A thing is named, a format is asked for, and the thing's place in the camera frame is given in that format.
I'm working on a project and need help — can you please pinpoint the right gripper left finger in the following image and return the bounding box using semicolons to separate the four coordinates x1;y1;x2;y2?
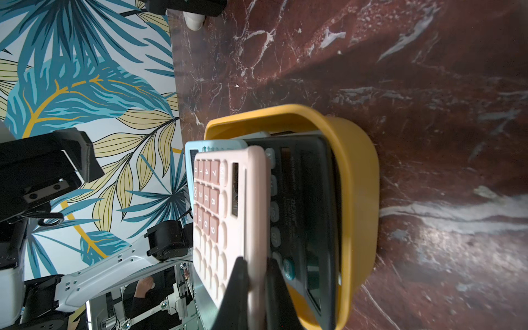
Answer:
212;257;250;330

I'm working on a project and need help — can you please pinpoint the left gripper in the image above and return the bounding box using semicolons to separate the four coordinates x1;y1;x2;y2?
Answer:
1;128;105;221

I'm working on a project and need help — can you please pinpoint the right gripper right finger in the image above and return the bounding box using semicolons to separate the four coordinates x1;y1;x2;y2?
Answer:
265;258;303;330

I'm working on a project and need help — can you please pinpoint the pink calculator face down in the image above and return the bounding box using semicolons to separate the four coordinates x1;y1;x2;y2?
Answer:
192;146;270;329

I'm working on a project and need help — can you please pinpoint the light blue calculator face down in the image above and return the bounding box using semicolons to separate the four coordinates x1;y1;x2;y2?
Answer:
184;139;248;204

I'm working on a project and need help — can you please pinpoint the black calculator face down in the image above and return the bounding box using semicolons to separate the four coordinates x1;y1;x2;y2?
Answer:
247;135;340;329

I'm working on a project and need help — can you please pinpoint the yellow plastic tray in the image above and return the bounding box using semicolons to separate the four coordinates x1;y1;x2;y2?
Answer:
204;104;380;329

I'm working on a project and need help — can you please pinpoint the light blue calculator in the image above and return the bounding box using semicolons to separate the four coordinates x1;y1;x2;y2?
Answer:
236;131;271;140

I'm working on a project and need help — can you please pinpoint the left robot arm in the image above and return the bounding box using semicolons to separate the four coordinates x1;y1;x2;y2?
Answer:
1;126;193;329

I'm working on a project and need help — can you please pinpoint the white pipe fitting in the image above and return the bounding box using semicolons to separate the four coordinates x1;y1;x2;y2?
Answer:
183;12;206;31

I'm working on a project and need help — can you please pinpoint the black plastic toolbox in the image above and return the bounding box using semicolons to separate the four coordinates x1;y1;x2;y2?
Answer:
144;0;228;17

